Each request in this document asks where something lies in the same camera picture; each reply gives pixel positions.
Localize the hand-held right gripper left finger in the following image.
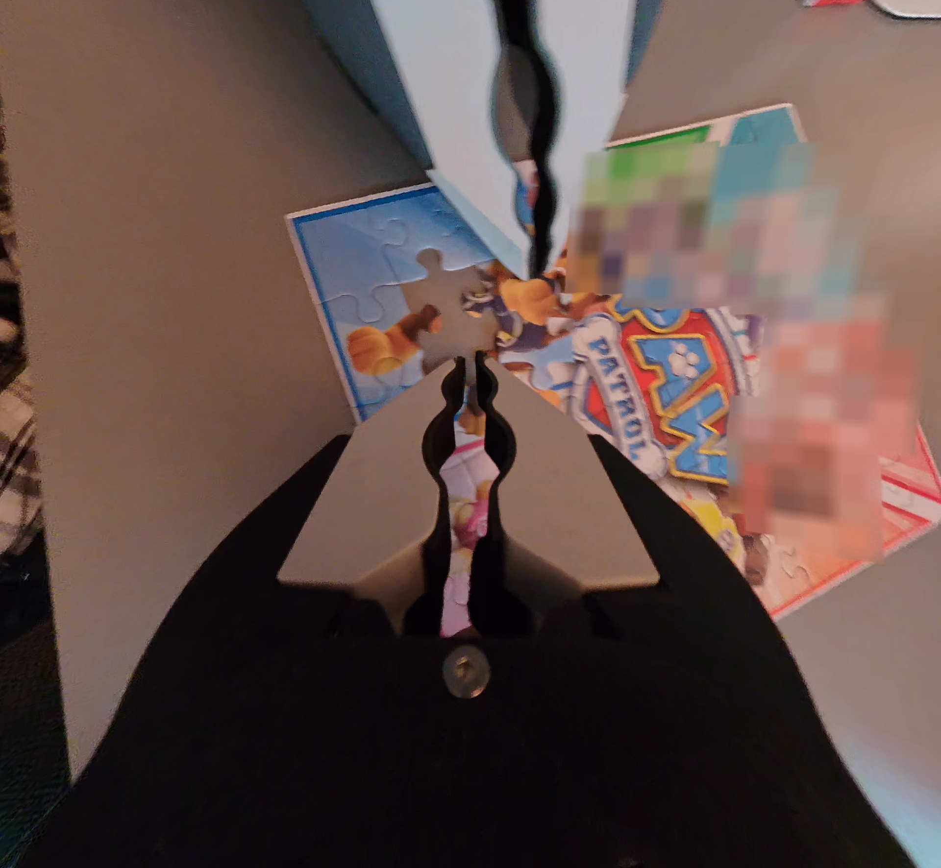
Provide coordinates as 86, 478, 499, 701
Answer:
277, 356, 468, 637

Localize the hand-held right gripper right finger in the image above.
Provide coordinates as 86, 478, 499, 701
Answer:
468, 356, 660, 637

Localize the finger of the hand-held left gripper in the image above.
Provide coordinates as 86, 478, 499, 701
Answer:
491, 0, 690, 277
275, 0, 545, 283

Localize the jigsaw puzzle piece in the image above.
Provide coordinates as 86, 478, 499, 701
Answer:
459, 356, 488, 437

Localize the cartoon jigsaw puzzle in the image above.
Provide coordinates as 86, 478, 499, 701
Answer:
285, 104, 941, 637

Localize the grey desk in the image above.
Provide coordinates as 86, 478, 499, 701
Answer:
0, 0, 941, 868

